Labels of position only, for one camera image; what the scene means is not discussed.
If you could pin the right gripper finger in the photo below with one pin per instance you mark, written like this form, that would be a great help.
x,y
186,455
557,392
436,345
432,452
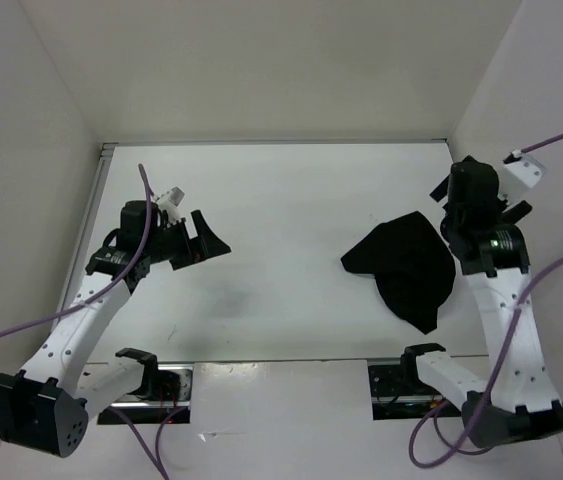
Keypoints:
x,y
517,212
440,192

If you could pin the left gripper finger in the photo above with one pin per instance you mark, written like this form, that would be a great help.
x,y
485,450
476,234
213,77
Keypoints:
x,y
185,261
206,244

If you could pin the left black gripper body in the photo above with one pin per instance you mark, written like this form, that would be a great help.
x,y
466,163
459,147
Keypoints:
x,y
171,241

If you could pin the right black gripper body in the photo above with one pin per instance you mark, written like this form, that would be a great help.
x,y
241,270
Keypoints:
x,y
447,218

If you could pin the black skirt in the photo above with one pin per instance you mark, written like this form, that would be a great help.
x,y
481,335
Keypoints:
x,y
414,270

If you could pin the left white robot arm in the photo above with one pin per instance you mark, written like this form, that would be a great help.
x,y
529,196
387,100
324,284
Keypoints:
x,y
48,403

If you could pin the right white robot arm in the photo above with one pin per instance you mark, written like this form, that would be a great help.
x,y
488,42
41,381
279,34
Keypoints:
x,y
518,402

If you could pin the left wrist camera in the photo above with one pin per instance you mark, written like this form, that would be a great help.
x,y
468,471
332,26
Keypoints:
x,y
173,200

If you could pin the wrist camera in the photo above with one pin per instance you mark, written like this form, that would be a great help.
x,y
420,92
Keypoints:
x,y
173,200
519,173

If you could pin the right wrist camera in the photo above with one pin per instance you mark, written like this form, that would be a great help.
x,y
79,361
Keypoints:
x,y
519,173

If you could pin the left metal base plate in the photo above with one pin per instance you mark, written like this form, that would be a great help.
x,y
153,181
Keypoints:
x,y
172,396

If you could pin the metal base plate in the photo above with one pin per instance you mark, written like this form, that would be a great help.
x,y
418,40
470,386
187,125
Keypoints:
x,y
172,396
393,397

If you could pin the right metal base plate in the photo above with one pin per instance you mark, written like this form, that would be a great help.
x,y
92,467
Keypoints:
x,y
393,397

